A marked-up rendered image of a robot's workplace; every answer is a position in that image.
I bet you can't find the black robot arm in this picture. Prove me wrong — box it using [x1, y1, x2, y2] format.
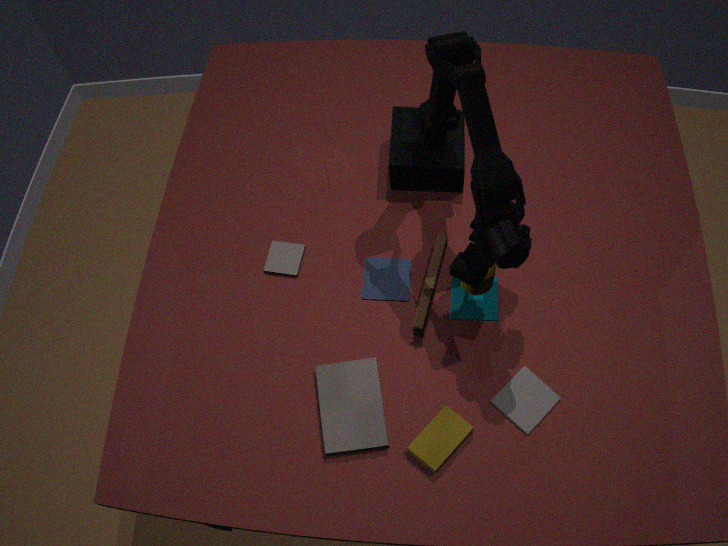
[411, 31, 532, 269]

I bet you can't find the yellow rectangular block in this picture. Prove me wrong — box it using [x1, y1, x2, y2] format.
[407, 405, 474, 474]

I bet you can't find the olive yellow cup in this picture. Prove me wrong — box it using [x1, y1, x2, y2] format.
[460, 262, 496, 295]

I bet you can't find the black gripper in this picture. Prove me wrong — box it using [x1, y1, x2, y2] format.
[449, 218, 495, 288]

